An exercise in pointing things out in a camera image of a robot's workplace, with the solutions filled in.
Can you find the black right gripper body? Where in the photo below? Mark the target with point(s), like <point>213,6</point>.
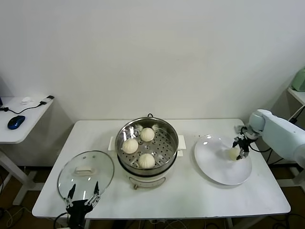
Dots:
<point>244,140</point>

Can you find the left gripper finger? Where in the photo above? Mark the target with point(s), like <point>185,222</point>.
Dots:
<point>95,194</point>
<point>71,196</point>

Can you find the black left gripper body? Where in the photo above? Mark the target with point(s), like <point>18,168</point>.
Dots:
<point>78,208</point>

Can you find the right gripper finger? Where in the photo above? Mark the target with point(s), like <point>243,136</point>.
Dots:
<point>235,144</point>
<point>243,152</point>

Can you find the white steamed baozi bun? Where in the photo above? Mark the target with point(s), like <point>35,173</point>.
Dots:
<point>147,134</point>
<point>233,153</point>
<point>130,146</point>
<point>146,161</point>

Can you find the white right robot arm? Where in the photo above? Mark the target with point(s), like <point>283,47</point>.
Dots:
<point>281,136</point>

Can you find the stainless steel steamer basket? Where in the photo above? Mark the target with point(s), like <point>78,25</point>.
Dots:
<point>164,145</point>

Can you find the glass pot lid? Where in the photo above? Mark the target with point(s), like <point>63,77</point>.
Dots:
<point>83,176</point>

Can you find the white round plate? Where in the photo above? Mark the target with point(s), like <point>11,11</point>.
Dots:
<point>214,164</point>

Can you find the white electric cooker base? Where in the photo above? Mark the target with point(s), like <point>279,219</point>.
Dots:
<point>146,181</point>

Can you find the white side shelf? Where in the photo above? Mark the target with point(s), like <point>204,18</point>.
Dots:
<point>297,95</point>

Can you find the pale green appliance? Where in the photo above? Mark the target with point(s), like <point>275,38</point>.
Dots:
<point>299,81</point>

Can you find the white side table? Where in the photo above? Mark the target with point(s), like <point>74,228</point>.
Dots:
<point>14,136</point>

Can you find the blue computer mouse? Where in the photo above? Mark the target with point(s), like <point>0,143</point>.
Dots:
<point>16,122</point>

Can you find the white and black adapter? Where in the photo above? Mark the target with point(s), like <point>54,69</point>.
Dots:
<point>47,99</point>

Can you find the small white crumpled object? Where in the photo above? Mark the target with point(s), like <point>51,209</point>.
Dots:
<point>26,100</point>

